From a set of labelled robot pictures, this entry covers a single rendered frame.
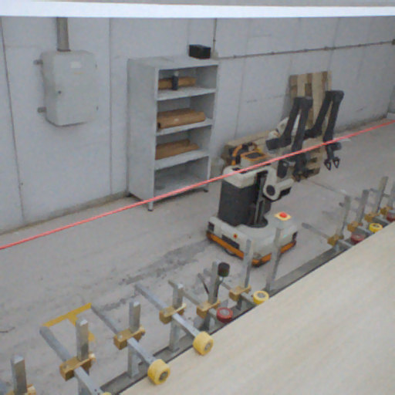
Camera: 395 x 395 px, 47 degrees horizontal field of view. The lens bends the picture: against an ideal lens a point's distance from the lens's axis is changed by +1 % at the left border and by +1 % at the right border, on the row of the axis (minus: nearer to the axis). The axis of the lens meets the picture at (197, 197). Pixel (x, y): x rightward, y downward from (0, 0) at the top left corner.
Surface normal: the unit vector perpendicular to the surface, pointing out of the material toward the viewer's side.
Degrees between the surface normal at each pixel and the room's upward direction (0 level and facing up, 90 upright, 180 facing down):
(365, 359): 0
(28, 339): 0
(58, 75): 90
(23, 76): 90
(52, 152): 90
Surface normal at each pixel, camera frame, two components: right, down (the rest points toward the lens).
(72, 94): 0.68, 0.38
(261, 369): 0.08, -0.89
